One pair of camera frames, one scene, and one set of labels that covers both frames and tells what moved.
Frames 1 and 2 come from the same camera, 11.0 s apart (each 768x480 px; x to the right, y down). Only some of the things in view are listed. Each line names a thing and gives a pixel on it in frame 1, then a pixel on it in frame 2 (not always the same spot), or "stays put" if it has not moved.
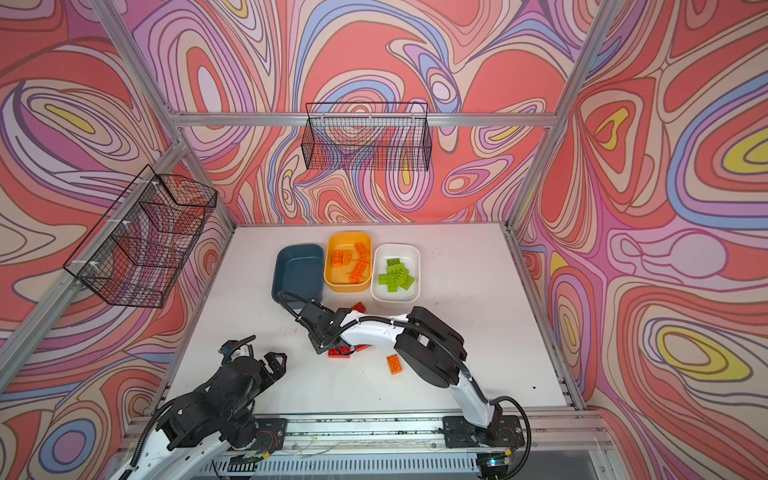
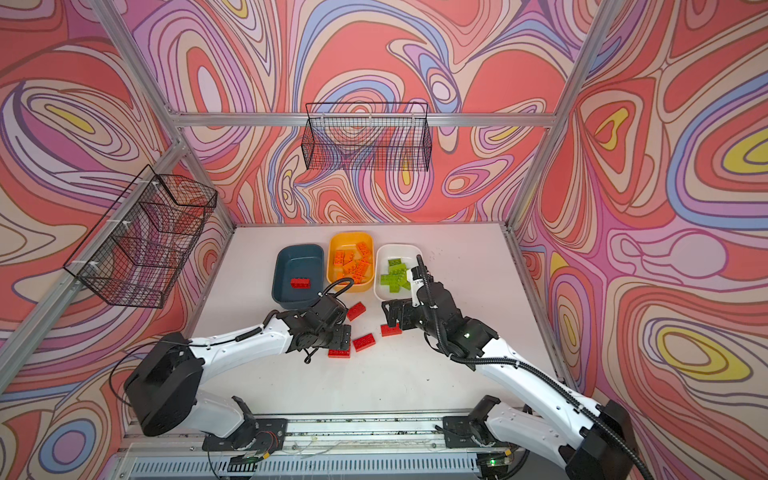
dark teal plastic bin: [298, 269] stays put
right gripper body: [318, 342] to [414, 317]
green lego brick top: [397, 270] stays put
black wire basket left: [137, 250] stays put
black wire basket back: [368, 136] stays put
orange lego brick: [361, 251] to [347, 257]
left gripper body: [263, 377] to [334, 338]
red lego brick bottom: [341, 352] stays put
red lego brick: [358, 307] stays put
